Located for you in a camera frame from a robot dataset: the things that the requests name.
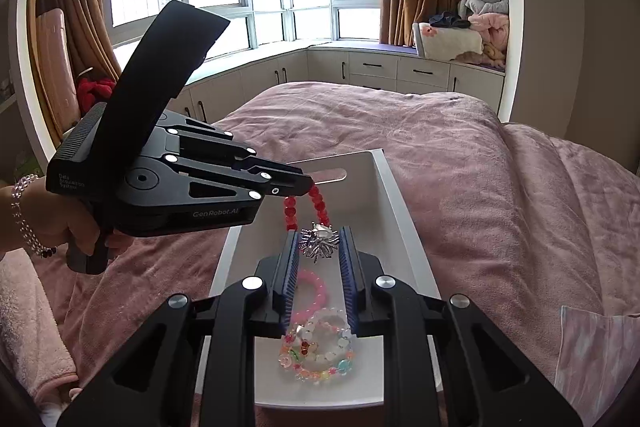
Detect pink bead bracelet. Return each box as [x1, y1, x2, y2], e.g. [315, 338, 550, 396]
[290, 269, 330, 327]

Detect silver spiky brooch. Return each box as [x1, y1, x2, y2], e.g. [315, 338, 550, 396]
[298, 223, 340, 263]

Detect red bead bracelet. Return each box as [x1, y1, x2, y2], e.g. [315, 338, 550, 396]
[282, 184, 332, 233]

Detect white bead bracelet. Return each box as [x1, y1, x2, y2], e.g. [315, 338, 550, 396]
[294, 305, 356, 365]

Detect colorful bead bracelet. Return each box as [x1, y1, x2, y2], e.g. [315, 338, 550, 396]
[278, 325, 357, 384]

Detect left hand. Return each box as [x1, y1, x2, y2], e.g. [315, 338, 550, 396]
[1, 178, 100, 257]

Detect red plush item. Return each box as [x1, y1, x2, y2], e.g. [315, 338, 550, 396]
[76, 77, 116, 115]

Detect white storage box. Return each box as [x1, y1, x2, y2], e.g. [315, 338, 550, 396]
[194, 147, 445, 411]

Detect white window seat cabinets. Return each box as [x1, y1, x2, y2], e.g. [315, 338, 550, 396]
[168, 41, 504, 124]

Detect pink bed blanket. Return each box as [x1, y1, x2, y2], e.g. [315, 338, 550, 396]
[53, 82, 639, 381]

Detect light pink fluffy blanket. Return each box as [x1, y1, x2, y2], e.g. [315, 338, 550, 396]
[1, 249, 78, 426]

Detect pile of folded bedding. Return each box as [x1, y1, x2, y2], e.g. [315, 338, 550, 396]
[413, 0, 510, 72]

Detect crystal wrist bracelet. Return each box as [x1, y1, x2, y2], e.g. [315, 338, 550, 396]
[10, 172, 59, 259]

